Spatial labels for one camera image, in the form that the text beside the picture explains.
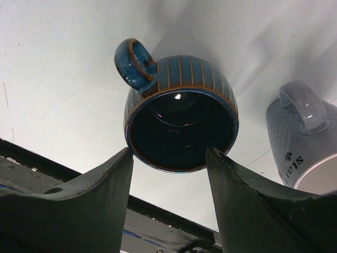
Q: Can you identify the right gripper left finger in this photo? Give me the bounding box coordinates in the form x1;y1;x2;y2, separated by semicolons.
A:
1;148;133;252

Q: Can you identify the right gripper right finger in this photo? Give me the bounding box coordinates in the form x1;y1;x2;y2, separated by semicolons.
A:
206;148;336;252

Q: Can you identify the grey blue mug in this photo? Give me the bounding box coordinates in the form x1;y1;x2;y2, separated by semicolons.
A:
265;80;336;195

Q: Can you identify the dark blue mug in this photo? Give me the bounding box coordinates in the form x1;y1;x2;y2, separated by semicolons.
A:
114;38;239;173

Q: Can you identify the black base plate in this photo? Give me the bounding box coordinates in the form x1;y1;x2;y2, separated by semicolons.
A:
1;140;222;252

